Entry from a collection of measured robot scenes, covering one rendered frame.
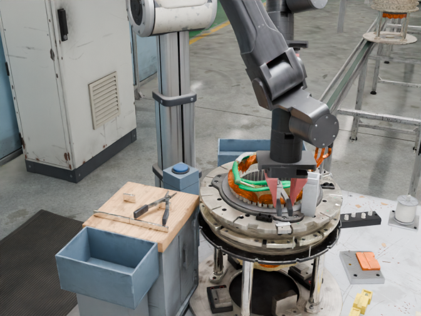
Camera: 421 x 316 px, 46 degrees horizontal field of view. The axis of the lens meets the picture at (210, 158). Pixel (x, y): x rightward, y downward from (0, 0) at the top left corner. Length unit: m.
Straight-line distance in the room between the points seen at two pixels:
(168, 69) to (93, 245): 0.57
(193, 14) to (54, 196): 2.21
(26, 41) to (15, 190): 0.97
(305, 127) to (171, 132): 0.74
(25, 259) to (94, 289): 1.84
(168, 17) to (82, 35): 1.99
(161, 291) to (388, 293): 0.61
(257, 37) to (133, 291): 0.51
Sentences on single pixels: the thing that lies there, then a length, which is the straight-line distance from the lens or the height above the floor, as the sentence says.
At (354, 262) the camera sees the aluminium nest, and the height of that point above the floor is 0.80.
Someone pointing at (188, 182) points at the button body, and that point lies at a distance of 1.33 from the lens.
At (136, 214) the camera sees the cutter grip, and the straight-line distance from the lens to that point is 1.06.
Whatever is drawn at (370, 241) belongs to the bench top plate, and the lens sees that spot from 1.57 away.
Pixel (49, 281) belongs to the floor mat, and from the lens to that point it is 2.65.
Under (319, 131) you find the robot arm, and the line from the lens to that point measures 0.80.
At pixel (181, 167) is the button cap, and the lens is 1.33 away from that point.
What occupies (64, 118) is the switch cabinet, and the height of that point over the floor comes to 0.47.
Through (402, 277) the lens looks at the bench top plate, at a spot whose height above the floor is 0.78.
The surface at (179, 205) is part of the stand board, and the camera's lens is 1.13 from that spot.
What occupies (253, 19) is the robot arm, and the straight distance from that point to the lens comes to 0.80.
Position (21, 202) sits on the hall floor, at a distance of 3.38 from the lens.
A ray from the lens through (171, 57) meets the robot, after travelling 1.42.
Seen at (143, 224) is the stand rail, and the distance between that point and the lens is 1.06.
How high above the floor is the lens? 1.67
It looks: 27 degrees down
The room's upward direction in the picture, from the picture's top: straight up
